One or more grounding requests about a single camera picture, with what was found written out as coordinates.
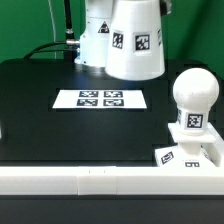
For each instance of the white lamp shade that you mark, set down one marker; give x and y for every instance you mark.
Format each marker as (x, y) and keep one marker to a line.
(135, 49)

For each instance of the white lamp bulb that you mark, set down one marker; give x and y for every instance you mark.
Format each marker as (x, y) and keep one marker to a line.
(195, 91)

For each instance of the white lamp base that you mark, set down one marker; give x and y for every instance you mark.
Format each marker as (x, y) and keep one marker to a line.
(192, 151)

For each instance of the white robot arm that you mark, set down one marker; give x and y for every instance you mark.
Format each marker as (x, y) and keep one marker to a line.
(95, 38)

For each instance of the white marker sheet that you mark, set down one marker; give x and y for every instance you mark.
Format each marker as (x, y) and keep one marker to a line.
(100, 99)

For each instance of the white front wall bar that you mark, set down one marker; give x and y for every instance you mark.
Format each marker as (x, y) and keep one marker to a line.
(110, 181)

